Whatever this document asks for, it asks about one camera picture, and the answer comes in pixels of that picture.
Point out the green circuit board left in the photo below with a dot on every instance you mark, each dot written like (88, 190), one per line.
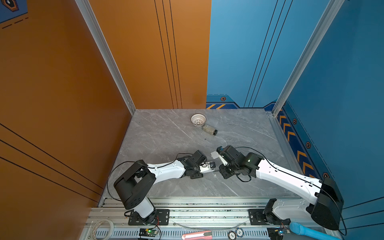
(148, 233)

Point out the aluminium corner post right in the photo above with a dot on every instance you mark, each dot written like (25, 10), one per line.
(318, 34)

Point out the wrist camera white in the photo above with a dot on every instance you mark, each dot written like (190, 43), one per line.
(221, 152)
(211, 165)

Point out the blue foam tube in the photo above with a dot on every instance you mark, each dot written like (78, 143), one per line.
(299, 229)

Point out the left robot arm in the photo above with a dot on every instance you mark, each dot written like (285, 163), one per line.
(134, 184)

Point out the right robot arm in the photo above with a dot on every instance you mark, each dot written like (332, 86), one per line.
(320, 200)

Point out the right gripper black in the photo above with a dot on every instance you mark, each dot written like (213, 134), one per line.
(221, 169)

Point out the green circuit board right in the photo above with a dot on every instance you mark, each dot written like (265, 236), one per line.
(275, 234)

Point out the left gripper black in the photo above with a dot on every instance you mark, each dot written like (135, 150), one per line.
(199, 175)

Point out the aluminium corner post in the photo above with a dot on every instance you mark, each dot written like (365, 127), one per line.
(101, 42)
(318, 34)

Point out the beige black small bottle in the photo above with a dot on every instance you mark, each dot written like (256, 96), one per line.
(210, 130)

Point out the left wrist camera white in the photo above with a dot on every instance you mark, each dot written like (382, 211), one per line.
(211, 165)

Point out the white air conditioner remote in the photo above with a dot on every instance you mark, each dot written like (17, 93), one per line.
(206, 169)

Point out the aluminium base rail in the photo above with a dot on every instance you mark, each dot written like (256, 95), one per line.
(183, 215)

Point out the aluminium corner post left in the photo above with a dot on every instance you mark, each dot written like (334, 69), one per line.
(101, 42)

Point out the pink utility knife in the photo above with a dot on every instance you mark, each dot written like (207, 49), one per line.
(202, 235)

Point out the white battery cover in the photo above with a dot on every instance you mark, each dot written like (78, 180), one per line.
(214, 155)

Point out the white mesh basket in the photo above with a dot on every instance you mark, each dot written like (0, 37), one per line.
(198, 119)

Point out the green circuit board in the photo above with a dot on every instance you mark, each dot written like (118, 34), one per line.
(148, 233)
(275, 234)

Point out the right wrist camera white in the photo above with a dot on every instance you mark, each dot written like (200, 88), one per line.
(221, 152)

